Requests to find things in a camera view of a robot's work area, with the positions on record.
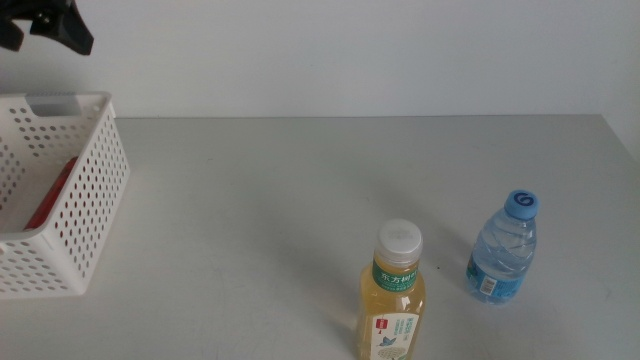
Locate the white perforated plastic basket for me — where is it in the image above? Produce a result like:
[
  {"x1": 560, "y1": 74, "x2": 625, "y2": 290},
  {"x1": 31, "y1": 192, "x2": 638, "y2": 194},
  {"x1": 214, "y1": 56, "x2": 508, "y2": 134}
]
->
[{"x1": 0, "y1": 91, "x2": 132, "y2": 300}]

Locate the yellow tea bottle white cap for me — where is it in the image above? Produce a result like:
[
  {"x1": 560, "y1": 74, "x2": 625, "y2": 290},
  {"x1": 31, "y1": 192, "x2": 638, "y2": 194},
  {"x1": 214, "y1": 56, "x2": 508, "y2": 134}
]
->
[{"x1": 355, "y1": 217, "x2": 427, "y2": 360}]

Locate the red soda can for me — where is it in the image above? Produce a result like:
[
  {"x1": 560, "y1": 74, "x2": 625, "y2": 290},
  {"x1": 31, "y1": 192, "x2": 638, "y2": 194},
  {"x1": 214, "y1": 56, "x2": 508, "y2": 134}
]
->
[{"x1": 23, "y1": 156, "x2": 81, "y2": 236}]

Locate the clear water bottle blue cap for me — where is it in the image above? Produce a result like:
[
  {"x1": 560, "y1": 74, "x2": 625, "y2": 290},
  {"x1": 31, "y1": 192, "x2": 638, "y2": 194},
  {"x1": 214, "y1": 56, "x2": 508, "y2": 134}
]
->
[{"x1": 465, "y1": 188, "x2": 540, "y2": 305}]

